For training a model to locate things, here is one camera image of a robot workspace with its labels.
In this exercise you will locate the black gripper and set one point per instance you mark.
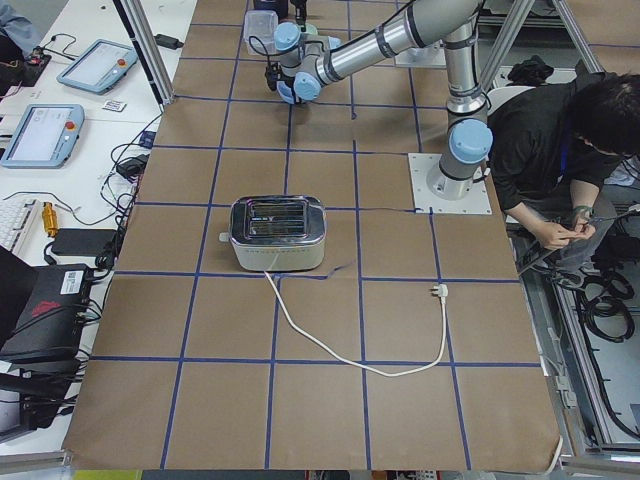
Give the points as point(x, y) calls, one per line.
point(300, 98)

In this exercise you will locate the green bowl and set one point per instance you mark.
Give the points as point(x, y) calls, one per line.
point(309, 29)

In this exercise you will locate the person right hand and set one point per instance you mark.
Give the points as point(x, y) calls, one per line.
point(554, 236)

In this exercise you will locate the person left hand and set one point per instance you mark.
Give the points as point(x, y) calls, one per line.
point(582, 228)

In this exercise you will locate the clear plastic container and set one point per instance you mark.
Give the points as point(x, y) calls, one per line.
point(258, 32)

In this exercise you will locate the small black adapter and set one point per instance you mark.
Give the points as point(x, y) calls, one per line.
point(168, 42)

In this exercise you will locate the silver toaster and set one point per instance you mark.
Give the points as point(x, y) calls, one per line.
point(277, 233)

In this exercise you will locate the small printed card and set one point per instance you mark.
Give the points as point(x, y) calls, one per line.
point(115, 106)

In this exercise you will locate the upper teach pendant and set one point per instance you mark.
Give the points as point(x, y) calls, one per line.
point(100, 67)

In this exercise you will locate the teach pendant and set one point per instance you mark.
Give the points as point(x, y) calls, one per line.
point(45, 136)
point(100, 67)

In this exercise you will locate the lower teach pendant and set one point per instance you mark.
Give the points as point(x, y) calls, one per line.
point(45, 136)

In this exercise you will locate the black power brick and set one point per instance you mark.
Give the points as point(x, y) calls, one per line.
point(82, 242)

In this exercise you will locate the orange tool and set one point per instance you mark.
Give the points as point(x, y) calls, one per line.
point(49, 218)

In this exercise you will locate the person in black shirt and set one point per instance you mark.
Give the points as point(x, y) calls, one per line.
point(554, 146)

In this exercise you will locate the white keyboard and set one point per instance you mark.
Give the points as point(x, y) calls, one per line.
point(20, 219)

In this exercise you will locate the black computer box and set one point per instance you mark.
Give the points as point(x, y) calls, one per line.
point(41, 311)

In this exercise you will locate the aluminium frame post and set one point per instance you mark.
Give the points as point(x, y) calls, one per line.
point(134, 20)

